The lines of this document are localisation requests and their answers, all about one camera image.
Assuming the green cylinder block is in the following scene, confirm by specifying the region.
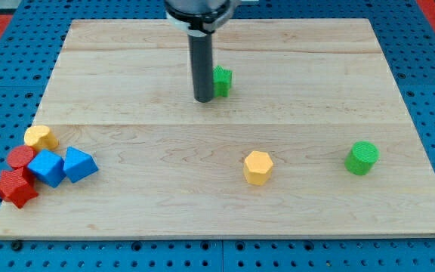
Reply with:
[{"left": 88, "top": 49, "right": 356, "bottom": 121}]
[{"left": 344, "top": 141, "right": 380, "bottom": 175}]

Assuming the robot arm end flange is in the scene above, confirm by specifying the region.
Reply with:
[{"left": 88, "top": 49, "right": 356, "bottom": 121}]
[{"left": 164, "top": 0, "right": 241, "bottom": 38}]

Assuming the yellow hexagon block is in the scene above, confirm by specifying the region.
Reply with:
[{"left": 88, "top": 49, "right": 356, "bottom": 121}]
[{"left": 243, "top": 150, "right": 274, "bottom": 186}]

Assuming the green star block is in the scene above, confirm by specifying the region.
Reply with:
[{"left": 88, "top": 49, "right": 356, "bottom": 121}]
[{"left": 213, "top": 65, "right": 233, "bottom": 97}]

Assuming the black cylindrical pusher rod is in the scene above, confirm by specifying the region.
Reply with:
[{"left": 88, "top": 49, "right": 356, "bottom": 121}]
[{"left": 188, "top": 35, "right": 214, "bottom": 103}]

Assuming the wooden board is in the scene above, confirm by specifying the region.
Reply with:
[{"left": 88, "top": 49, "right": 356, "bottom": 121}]
[{"left": 0, "top": 19, "right": 435, "bottom": 240}]

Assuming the blue triangular block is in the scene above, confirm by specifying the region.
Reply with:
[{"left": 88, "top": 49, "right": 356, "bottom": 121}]
[{"left": 63, "top": 147, "right": 99, "bottom": 183}]

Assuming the blue cube block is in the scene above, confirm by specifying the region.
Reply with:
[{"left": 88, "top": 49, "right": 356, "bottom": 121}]
[{"left": 27, "top": 150, "right": 66, "bottom": 188}]

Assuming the yellow heart block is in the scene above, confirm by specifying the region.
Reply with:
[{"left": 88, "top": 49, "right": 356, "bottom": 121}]
[{"left": 23, "top": 125, "right": 59, "bottom": 152}]

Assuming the red cylinder block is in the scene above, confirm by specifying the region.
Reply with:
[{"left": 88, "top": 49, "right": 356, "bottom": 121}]
[{"left": 6, "top": 145, "right": 37, "bottom": 169}]

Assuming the red star block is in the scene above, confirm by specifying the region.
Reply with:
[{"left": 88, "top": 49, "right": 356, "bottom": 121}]
[{"left": 0, "top": 168, "right": 39, "bottom": 209}]

